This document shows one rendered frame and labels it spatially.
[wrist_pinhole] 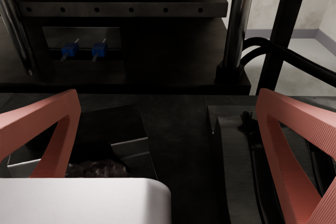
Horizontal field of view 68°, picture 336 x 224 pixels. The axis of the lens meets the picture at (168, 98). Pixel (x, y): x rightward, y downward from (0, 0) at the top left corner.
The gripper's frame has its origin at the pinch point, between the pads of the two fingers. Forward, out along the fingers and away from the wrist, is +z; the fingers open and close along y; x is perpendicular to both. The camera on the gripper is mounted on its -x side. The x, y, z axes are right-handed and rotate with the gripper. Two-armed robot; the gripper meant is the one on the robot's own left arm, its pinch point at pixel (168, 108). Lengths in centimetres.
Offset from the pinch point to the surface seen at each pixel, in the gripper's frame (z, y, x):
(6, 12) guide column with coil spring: 71, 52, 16
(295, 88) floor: 177, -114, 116
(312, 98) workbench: 54, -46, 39
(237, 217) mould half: 11.5, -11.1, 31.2
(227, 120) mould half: 28.8, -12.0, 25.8
